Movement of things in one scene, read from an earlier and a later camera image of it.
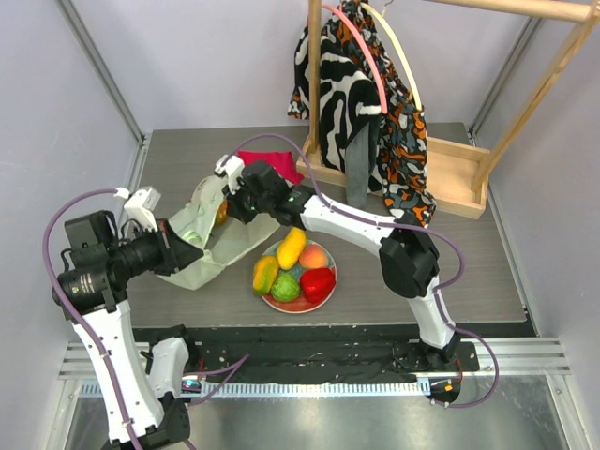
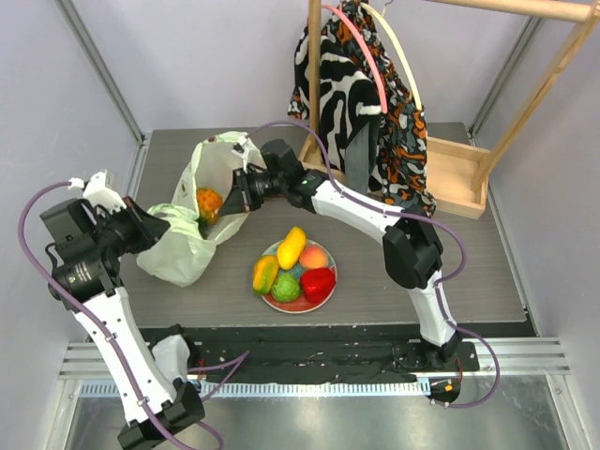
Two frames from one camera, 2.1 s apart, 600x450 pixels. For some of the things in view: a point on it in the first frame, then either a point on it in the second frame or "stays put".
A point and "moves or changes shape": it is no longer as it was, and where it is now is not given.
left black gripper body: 157,253 to 123,231
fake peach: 313,257 stays put
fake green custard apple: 285,288 stays put
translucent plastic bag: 195,217 moves or changes shape
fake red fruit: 317,283 stays put
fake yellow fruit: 291,247 stays put
